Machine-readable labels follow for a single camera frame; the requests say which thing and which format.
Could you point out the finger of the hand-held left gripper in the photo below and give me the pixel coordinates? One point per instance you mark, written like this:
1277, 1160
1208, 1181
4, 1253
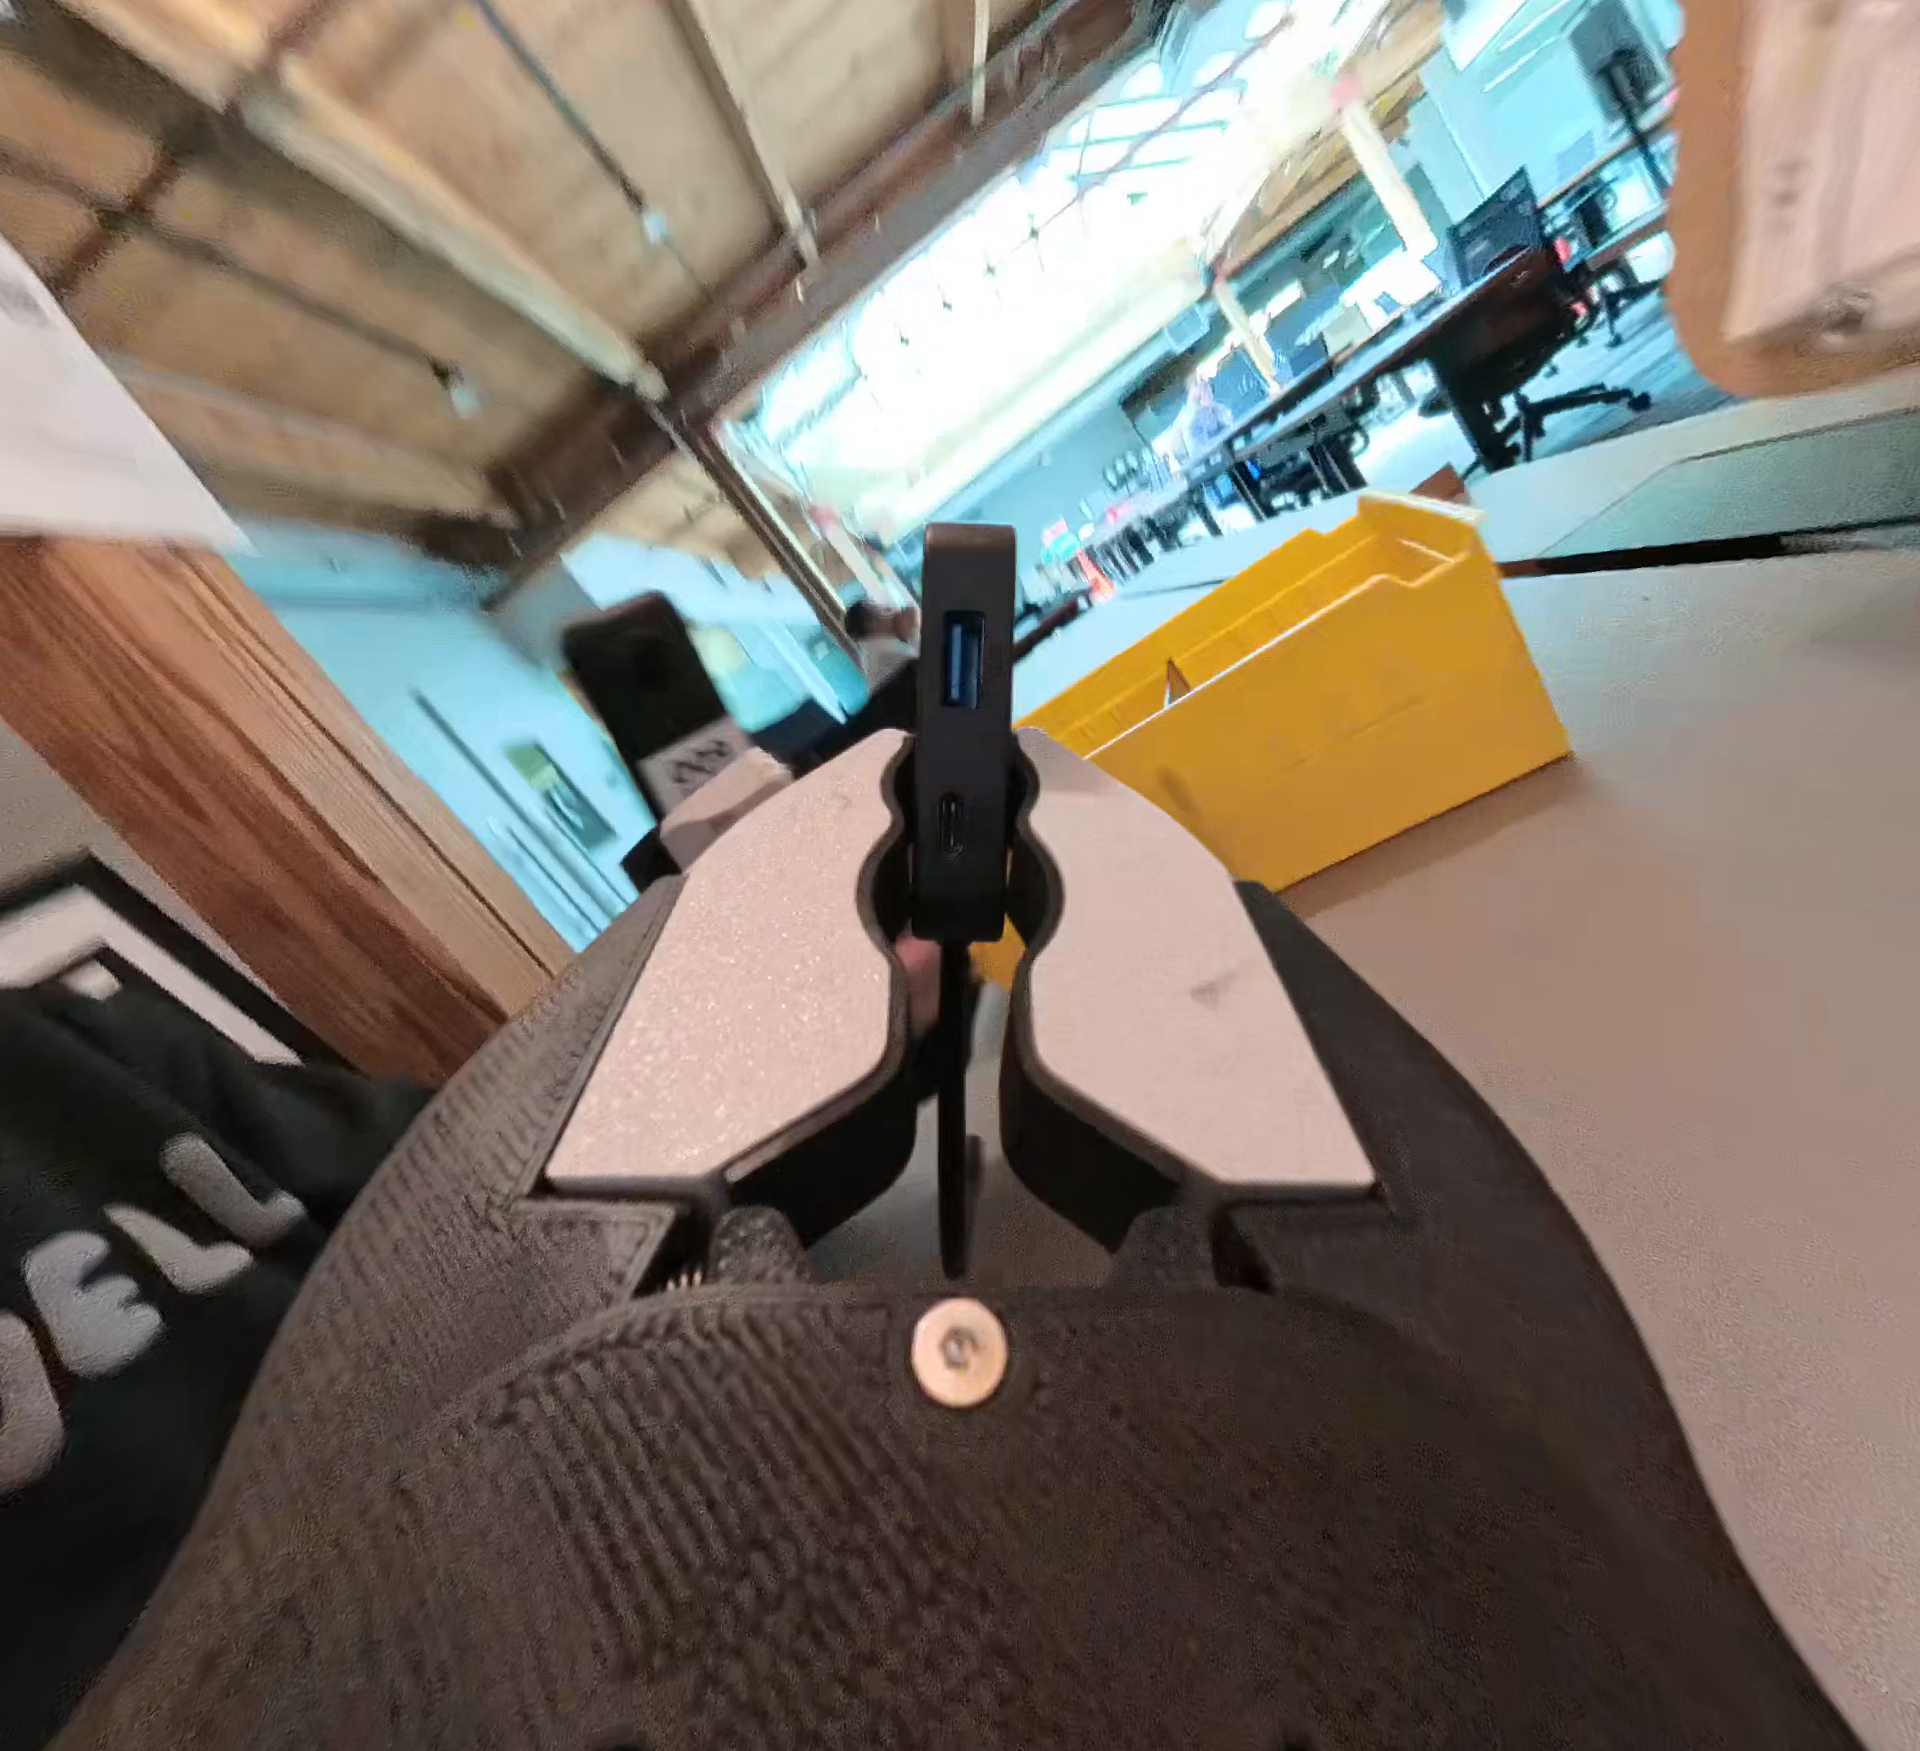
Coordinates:
721, 799

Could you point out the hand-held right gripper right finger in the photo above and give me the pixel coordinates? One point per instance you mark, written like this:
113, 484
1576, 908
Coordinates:
1184, 1001

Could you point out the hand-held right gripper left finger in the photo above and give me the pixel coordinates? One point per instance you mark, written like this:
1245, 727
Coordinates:
721, 1001

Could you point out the black usb hub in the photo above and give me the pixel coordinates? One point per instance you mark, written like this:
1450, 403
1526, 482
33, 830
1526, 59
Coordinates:
968, 732

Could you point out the yellow plastic bin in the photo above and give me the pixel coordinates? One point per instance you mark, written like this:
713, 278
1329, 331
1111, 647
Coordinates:
1349, 732

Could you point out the grey desk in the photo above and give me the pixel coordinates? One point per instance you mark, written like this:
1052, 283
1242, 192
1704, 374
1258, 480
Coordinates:
1651, 957

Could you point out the wooden pillar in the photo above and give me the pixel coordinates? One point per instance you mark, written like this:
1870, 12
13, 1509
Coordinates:
225, 762

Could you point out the black framed picture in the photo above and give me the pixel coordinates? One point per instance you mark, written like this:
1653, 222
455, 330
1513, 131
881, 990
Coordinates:
136, 972

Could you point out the white paper sheet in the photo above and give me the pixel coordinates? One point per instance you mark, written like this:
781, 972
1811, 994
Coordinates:
89, 432

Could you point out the long dark table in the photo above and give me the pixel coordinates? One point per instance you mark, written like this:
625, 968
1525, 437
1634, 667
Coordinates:
1349, 381

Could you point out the black office chair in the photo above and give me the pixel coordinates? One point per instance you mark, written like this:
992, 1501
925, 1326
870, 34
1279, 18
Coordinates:
1515, 325

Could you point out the wooden document board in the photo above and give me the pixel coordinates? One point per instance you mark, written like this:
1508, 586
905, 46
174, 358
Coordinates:
1702, 132

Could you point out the printed paper sheet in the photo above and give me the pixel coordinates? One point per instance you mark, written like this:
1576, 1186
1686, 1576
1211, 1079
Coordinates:
1845, 58

